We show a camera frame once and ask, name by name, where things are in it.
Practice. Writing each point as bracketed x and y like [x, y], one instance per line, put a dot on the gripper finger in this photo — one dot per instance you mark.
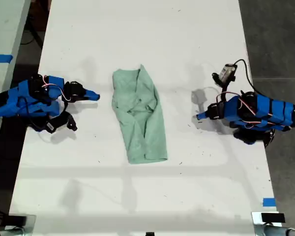
[92, 95]
[202, 116]

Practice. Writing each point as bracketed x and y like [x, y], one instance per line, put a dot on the pale green T-shirt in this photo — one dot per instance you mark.
[140, 115]

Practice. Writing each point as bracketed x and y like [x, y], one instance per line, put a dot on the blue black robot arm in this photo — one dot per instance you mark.
[22, 98]
[265, 110]

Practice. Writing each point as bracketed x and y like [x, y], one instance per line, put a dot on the long blue tape strip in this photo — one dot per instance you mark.
[0, 59]

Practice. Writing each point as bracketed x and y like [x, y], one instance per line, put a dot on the white side table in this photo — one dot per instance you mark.
[2, 37]

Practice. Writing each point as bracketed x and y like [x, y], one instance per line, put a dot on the short blue tape strip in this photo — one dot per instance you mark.
[269, 202]

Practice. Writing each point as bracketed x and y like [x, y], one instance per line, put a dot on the small black box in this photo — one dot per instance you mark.
[273, 218]

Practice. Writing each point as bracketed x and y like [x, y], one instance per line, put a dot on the metal table clamp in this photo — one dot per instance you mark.
[260, 227]
[17, 222]

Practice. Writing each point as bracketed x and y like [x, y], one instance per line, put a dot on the black camera box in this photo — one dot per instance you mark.
[227, 72]
[61, 123]

